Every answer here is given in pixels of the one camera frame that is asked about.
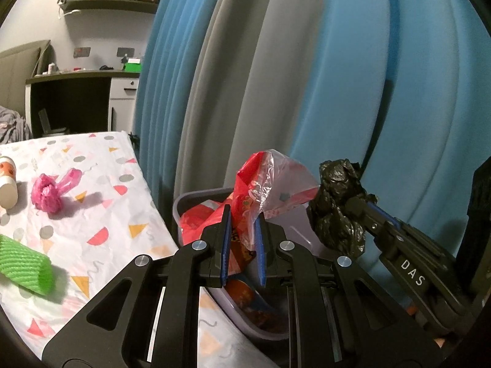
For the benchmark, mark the white mug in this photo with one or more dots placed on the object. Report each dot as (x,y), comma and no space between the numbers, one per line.
(53,68)

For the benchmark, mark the white drawer cabinet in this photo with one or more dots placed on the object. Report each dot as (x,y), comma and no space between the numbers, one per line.
(122,107)

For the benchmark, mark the black curled metal stand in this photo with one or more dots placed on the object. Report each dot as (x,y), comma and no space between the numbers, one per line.
(133,140)

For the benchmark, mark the grey wall socket panel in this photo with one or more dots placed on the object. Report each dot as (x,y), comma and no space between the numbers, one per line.
(125,51)
(81,51)

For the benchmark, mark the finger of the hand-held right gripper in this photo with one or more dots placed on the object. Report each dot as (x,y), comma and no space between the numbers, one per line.
(370,224)
(385,214)

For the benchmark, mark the green box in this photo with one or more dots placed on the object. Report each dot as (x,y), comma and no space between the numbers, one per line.
(132,67)

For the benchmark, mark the white patterned tablecloth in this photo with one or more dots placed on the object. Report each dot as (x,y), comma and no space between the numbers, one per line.
(96,207)

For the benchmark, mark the grey curtain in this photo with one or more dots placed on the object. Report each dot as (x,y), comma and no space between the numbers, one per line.
(238,84)

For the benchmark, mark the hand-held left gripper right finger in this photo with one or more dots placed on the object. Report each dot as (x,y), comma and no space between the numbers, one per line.
(261,253)

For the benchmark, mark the blue curtain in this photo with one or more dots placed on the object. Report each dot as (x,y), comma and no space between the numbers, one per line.
(383,84)
(165,84)

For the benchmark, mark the grey chair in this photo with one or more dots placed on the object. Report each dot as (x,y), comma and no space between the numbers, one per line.
(51,122)

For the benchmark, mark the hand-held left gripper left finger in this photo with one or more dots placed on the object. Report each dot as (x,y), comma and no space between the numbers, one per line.
(227,245)

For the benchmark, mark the black plastic bag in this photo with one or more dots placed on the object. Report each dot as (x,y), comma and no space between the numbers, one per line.
(333,214)

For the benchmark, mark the small pink plastic bag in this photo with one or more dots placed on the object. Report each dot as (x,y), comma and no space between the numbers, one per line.
(46,195)

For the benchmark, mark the grey padded headboard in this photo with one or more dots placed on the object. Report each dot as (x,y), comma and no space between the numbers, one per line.
(19,73)

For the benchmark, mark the grey plastic trash bin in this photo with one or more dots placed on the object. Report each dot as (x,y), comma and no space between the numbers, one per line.
(295,230)

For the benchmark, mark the grey striped duvet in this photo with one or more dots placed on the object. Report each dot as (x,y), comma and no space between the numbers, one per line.
(11,126)

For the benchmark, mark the small white orange bottle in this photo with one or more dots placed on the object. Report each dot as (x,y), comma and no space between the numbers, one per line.
(7,184)

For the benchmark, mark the red printed plastic bag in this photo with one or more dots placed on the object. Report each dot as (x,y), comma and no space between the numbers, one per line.
(253,176)

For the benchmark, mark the desk with white drawers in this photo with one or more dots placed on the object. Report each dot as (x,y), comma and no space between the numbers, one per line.
(69,74)

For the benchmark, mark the green foam net sleeve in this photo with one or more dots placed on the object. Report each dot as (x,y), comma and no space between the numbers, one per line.
(23,260)

